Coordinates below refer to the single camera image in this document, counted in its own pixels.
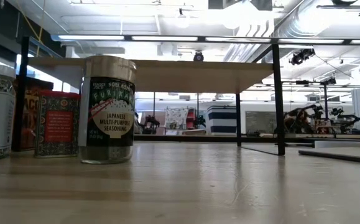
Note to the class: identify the patterned white cloth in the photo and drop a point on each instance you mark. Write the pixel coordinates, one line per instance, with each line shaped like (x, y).
(176, 118)

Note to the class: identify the silver ventilation duct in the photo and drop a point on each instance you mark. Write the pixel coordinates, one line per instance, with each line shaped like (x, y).
(304, 21)

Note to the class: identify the black ceiling track fixture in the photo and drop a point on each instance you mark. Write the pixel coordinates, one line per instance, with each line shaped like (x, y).
(341, 7)

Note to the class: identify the black metal wood-top shelf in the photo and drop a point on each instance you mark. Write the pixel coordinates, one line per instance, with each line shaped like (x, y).
(198, 76)

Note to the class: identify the black camera on pole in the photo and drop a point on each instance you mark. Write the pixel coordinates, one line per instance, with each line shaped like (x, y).
(325, 99)

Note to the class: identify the long ceiling light strip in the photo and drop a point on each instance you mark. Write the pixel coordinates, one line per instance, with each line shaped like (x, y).
(164, 38)

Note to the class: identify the black ceiling spotlight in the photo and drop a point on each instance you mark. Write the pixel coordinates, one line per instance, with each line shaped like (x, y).
(302, 56)

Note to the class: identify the black dome ceiling camera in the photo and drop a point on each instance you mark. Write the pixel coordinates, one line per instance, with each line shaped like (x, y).
(198, 56)

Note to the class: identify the dark background robot arms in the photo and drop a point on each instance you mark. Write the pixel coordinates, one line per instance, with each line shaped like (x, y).
(150, 124)

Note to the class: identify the red cabinet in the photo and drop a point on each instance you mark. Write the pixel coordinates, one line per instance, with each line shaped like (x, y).
(191, 118)

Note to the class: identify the orange taco seasoning mix packet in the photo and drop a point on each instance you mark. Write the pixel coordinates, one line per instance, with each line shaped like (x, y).
(30, 109)

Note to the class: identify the round white pendant lamp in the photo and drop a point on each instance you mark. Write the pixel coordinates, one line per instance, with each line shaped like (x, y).
(182, 21)

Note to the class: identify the red smoked paprika tin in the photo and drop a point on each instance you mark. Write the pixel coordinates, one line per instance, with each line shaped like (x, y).
(58, 124)

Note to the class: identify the white blue striped box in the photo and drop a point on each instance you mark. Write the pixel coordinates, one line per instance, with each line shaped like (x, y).
(222, 119)

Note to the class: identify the furikake seasoning glass jar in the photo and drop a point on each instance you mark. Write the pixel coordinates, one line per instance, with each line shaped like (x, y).
(108, 124)

